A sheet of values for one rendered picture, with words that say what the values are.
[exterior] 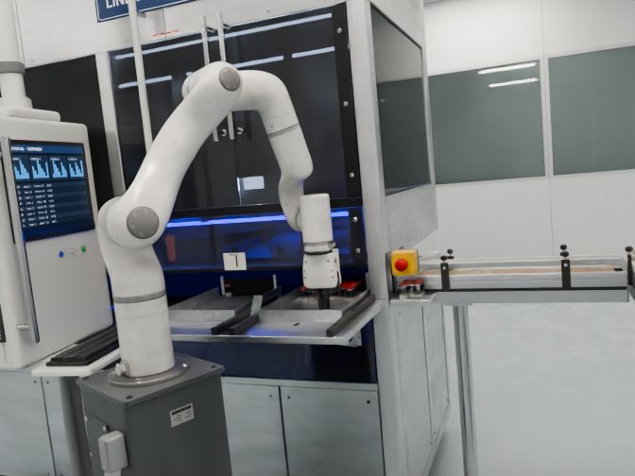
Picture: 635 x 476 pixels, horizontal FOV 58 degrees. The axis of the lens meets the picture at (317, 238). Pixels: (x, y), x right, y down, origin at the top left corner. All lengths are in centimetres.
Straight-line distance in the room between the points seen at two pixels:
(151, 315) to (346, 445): 94
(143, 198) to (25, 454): 184
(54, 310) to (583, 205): 529
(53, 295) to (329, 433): 101
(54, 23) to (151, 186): 125
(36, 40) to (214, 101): 125
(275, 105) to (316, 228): 34
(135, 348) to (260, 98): 68
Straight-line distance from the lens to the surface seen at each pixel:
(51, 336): 204
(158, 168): 138
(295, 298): 195
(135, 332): 139
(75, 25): 241
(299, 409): 208
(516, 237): 640
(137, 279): 137
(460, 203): 641
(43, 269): 202
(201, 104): 141
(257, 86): 152
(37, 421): 284
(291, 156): 154
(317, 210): 157
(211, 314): 180
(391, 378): 192
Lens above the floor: 129
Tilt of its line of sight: 6 degrees down
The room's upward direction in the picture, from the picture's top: 5 degrees counter-clockwise
